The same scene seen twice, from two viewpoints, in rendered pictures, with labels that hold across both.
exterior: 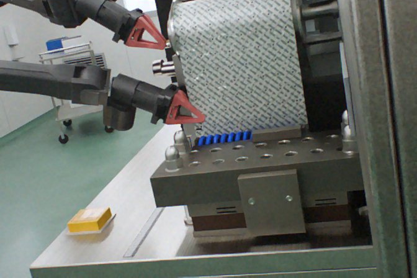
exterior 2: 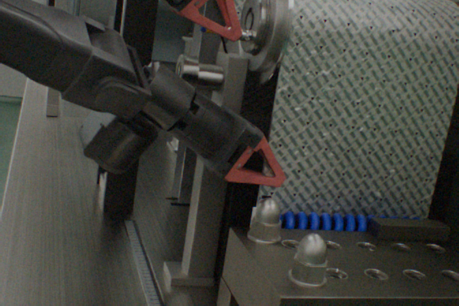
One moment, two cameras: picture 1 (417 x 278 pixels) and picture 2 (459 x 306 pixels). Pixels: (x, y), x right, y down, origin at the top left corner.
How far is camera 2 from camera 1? 0.71 m
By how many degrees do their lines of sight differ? 32
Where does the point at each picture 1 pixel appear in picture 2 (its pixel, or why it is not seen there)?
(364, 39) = not seen: outside the picture
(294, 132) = (440, 233)
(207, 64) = (322, 90)
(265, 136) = (399, 231)
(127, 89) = (178, 97)
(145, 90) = (208, 108)
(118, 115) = (128, 142)
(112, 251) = not seen: outside the picture
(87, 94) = (118, 89)
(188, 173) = (355, 296)
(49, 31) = not seen: outside the picture
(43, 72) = (31, 14)
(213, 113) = (299, 174)
